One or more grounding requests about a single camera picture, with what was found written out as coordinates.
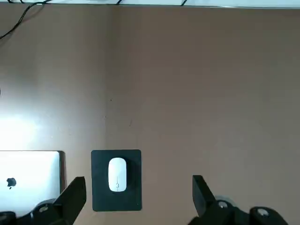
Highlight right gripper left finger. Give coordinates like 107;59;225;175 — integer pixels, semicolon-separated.
0;177;87;225

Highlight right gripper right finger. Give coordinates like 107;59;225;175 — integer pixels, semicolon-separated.
187;175;289;225

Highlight white mouse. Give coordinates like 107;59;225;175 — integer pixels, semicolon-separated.
108;157;128;193

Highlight black mouse pad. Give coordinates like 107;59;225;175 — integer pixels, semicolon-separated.
90;149;143;212

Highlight silver laptop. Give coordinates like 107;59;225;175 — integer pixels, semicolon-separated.
0;150;61;214

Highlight black lamp power cable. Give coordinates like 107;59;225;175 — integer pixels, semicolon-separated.
0;0;51;40

